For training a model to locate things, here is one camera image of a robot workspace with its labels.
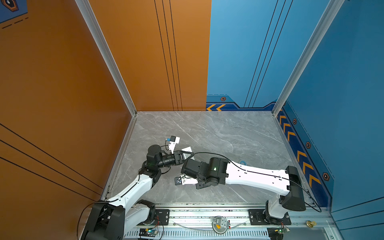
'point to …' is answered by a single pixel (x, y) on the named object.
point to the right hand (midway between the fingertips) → (195, 172)
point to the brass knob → (310, 224)
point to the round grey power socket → (220, 224)
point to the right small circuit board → (285, 229)
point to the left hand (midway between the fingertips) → (193, 155)
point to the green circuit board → (147, 232)
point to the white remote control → (186, 155)
